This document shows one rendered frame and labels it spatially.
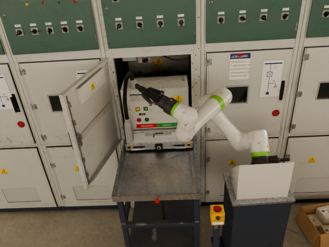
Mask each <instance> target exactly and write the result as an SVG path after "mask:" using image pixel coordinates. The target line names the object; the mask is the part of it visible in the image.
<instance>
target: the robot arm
mask: <svg viewBox="0 0 329 247"><path fill-rule="evenodd" d="M135 88H136V89H137V90H138V91H139V92H141V96H142V97H143V98H144V99H145V100H146V101H147V102H148V103H149V105H150V106H151V105H152V104H154V105H157V106H159V107H160V108H161V109H163V111H164V112H165V113H167V114H168V115H170V116H172V117H173V118H175V119H176V120H177V121H178V123H177V128H176V132H175V133H176V137H177V139H178V140H179V141H181V142H188V141H190V140H191V139H192V138H193V137H194V135H195V134H196V133H197V132H198V131H199V129H200V128H201V127H202V126H203V125H204V124H205V123H207V122H208V121H209V120H211V121H212V122H213V123H214V124H215V125H216V126H217V127H218V128H219V129H220V131H221V132H222V133H223V134H224V136H225V137H226V138H227V140H228V141H229V142H230V144H231V145H232V147H233V148H234V149H235V150H236V151H246V150H250V153H251V157H252V162H251V165H255V164H273V163H280V162H283V161H290V158H280V157H277V155H273V156H270V147H269V140H268V133H267V131H266V130H263V129H256V130H252V131H248V132H245V133H242V132H241V131H240V130H239V129H238V128H237V127H236V126H235V125H234V124H233V123H232V122H231V121H230V120H229V119H228V118H227V117H226V116H225V114H224V113H223V112H222V110H223V109H224V108H225V107H227V106H228V105H229V104H230V103H231V101H232V98H233V96H232V93H231V91H230V90H228V89H227V88H219V89H217V90H216V91H214V92H212V93H210V94H207V95H203V96H201V97H200V98H199V99H198V101H197V107H198V109H199V110H198V111H196V110H195V109H194V108H193V107H190V106H187V105H184V104H182V103H181V102H179V101H177V100H175V99H174V98H169V97H167V96H165V95H164V94H165V92H164V91H160V90H157V89H155V88H152V87H149V88H145V87H143V86H140V85H139V84H135ZM151 99H152V100H151Z"/></svg>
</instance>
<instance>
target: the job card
mask: <svg viewBox="0 0 329 247"><path fill-rule="evenodd" d="M250 60H251V52H245V53H230V66H229V80H243V79H249V71H250Z"/></svg>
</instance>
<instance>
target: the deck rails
mask: <svg viewBox="0 0 329 247"><path fill-rule="evenodd" d="M125 142H126V139H125ZM189 153H190V164H191V176H192V188H193V194H199V188H198V178H197V169H196V160H195V151H194V142H193V147H192V148H189ZM128 157H129V150H126V148H125V143H124V147H123V152H122V157H121V161H120V166H119V170H118V175H117V180H116V185H115V193H116V196H121V194H122V188H123V184H124V178H125V173H126V167H127V162H128Z"/></svg>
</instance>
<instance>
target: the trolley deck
mask: <svg viewBox="0 0 329 247"><path fill-rule="evenodd" d="M193 142H194V151H195V160H196V169H197V178H198V188H199V194H193V188H192V176H191V164H190V153H189V148H168V149H163V150H155V149H145V150H130V151H129V157H128V162H127V167H126V173H125V178H124V184H123V188H122V194H121V196H116V193H115V185H116V180H117V176H118V170H119V166H120V161H121V157H122V152H123V147H124V143H125V139H124V141H123V146H122V150H121V155H120V159H119V164H118V168H117V174H116V178H115V182H114V187H113V191H112V201H113V202H128V201H155V199H157V198H158V199H159V200H189V199H203V187H202V179H201V171H200V163H199V155H198V147H197V139H196V136H194V137H193Z"/></svg>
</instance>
